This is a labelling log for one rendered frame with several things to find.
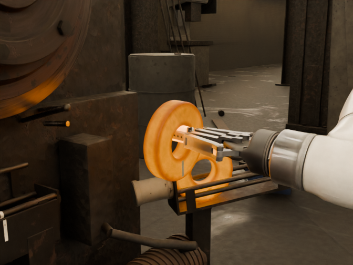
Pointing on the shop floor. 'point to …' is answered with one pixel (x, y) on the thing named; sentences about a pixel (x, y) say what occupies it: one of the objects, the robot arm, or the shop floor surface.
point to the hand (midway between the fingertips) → (176, 132)
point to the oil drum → (159, 84)
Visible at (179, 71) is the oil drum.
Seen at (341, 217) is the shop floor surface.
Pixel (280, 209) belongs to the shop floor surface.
